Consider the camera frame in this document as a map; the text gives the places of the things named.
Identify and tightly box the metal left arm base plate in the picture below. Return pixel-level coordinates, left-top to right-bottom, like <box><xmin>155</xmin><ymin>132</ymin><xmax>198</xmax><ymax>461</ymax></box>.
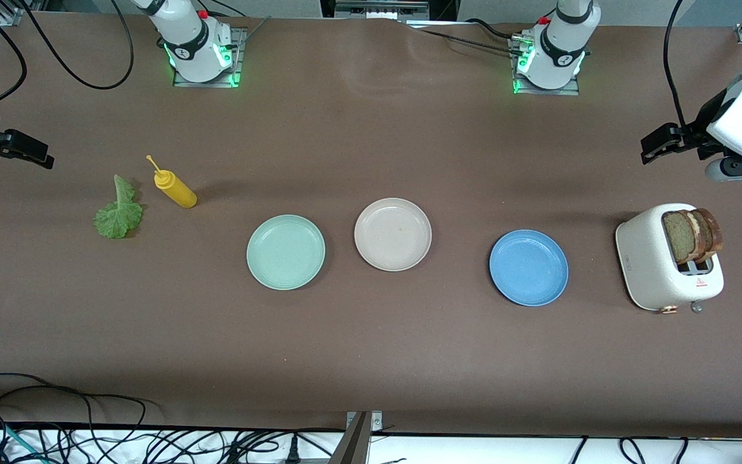
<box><xmin>511</xmin><ymin>35</ymin><xmax>581</xmax><ymax>96</ymax></box>

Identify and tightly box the black braided cable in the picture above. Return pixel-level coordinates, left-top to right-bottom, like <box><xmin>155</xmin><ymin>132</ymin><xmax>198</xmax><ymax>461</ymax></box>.
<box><xmin>417</xmin><ymin>27</ymin><xmax>523</xmax><ymax>55</ymax></box>

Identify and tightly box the brown bread slice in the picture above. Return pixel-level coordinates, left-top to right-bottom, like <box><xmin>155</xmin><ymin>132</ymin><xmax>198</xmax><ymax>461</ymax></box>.
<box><xmin>696</xmin><ymin>208</ymin><xmax>724</xmax><ymax>262</ymax></box>
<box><xmin>662</xmin><ymin>209</ymin><xmax>709</xmax><ymax>265</ymax></box>

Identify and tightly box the grey metal bracket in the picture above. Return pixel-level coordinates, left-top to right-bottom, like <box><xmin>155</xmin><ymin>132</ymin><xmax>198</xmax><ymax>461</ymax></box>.
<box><xmin>328</xmin><ymin>411</ymin><xmax>385</xmax><ymax>464</ymax></box>

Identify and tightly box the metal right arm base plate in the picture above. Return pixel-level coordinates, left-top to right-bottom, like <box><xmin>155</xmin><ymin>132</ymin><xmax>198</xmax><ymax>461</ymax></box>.
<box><xmin>173</xmin><ymin>27</ymin><xmax>246</xmax><ymax>88</ymax></box>

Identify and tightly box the mint green plate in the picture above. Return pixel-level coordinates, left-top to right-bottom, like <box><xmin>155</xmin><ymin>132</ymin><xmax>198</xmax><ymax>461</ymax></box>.
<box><xmin>246</xmin><ymin>215</ymin><xmax>326</xmax><ymax>291</ymax></box>

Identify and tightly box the white toaster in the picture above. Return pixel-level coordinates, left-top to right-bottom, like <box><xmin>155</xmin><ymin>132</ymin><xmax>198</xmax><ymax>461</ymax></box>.
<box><xmin>614</xmin><ymin>203</ymin><xmax>725</xmax><ymax>314</ymax></box>

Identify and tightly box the beige plate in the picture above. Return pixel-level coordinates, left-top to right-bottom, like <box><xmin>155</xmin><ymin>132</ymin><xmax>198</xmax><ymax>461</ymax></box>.
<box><xmin>354</xmin><ymin>198</ymin><xmax>433</xmax><ymax>273</ymax></box>

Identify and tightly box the yellow squeeze bottle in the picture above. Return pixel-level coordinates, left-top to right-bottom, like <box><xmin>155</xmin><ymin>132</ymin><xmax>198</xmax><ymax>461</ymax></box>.
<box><xmin>146</xmin><ymin>155</ymin><xmax>198</xmax><ymax>209</ymax></box>

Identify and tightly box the green lettuce leaf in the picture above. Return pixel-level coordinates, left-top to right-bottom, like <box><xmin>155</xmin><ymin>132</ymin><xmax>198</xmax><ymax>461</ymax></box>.
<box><xmin>93</xmin><ymin>174</ymin><xmax>144</xmax><ymax>240</ymax></box>

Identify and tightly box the brown table cover sheet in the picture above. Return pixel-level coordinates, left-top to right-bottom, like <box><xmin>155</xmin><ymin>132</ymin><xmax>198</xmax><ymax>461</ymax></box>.
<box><xmin>0</xmin><ymin>12</ymin><xmax>742</xmax><ymax>439</ymax></box>

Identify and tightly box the black equipment box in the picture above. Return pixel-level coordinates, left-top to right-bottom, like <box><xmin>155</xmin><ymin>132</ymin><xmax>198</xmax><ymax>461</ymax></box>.
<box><xmin>319</xmin><ymin>0</ymin><xmax>462</xmax><ymax>21</ymax></box>

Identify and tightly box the blue plate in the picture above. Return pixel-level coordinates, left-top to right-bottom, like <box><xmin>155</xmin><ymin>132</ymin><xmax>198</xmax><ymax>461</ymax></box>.
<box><xmin>489</xmin><ymin>229</ymin><xmax>569</xmax><ymax>307</ymax></box>

